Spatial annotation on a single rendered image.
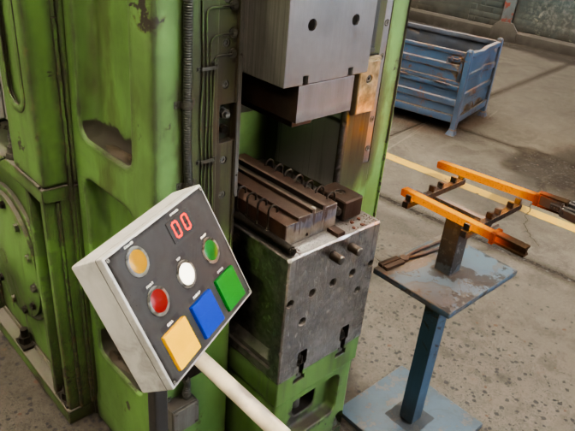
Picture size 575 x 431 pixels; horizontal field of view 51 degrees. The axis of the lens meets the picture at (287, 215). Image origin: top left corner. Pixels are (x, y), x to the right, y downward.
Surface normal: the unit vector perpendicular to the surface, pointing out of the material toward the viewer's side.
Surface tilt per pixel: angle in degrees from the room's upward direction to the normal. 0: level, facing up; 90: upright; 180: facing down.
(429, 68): 89
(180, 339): 60
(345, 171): 90
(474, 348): 0
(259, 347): 42
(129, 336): 90
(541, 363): 0
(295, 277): 90
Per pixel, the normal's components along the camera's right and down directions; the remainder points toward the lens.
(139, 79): -0.73, 0.26
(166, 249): 0.84, -0.22
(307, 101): 0.68, 0.40
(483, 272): 0.08, -0.87
